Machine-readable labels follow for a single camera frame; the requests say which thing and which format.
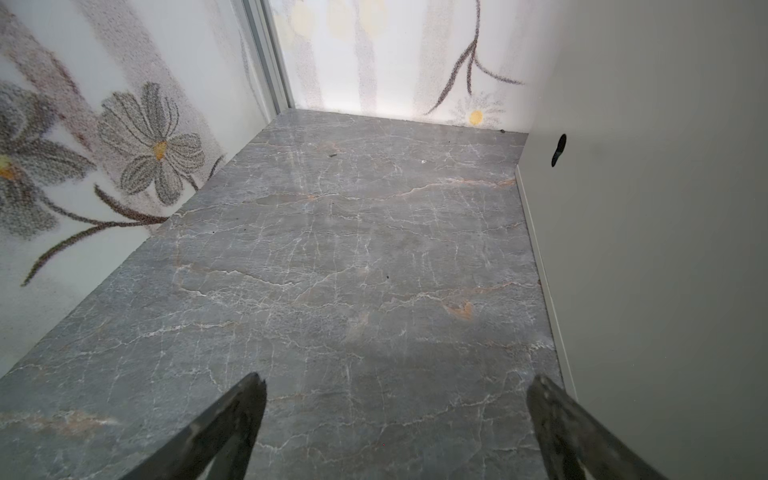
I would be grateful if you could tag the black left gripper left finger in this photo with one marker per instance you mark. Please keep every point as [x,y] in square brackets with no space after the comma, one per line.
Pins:
[218,444]

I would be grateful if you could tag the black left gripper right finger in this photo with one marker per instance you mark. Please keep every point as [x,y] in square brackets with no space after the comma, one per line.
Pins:
[574,444]

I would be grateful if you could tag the aluminium corner post left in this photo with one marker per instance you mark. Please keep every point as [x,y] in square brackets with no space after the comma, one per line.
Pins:
[263,28]

